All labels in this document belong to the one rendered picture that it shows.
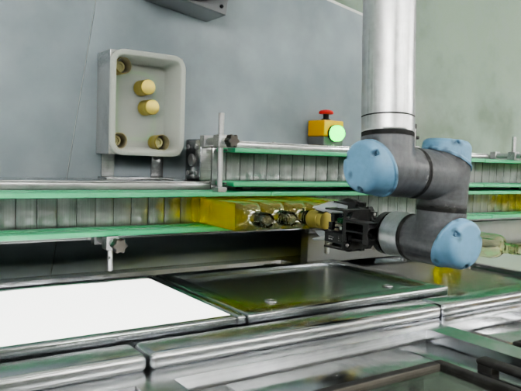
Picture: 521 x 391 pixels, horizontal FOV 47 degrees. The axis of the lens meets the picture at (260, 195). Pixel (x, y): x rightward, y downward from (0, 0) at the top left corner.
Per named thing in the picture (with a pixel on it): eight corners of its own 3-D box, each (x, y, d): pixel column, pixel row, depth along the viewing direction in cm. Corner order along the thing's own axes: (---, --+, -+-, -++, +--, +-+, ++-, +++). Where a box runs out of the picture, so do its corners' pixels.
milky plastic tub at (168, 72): (95, 153, 134) (109, 154, 126) (97, 52, 132) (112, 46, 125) (167, 156, 143) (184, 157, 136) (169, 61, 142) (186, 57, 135)
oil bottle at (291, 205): (234, 219, 140) (289, 230, 123) (234, 195, 140) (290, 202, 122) (254, 219, 144) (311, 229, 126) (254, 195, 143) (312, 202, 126)
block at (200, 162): (182, 179, 139) (197, 181, 134) (184, 139, 139) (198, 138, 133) (196, 180, 141) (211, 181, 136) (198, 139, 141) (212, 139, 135)
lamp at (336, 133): (326, 141, 162) (334, 141, 159) (327, 124, 162) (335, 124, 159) (339, 142, 164) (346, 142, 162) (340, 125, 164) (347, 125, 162)
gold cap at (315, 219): (305, 227, 120) (319, 230, 117) (305, 209, 120) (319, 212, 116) (319, 226, 122) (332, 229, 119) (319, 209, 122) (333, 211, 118)
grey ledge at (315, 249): (284, 258, 162) (311, 265, 152) (285, 226, 161) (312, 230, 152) (498, 240, 215) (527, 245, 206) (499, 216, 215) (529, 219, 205)
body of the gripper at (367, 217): (322, 205, 108) (370, 211, 98) (357, 204, 112) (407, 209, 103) (321, 247, 108) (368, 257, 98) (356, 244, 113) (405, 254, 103)
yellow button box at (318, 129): (305, 145, 167) (323, 145, 161) (307, 119, 167) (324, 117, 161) (325, 147, 171) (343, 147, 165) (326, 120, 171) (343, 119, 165)
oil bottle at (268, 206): (212, 219, 137) (266, 231, 120) (212, 195, 137) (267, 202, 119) (233, 219, 140) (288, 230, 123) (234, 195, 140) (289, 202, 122)
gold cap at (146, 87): (133, 79, 136) (141, 77, 132) (148, 81, 138) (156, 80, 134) (132, 95, 136) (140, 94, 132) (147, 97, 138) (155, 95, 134)
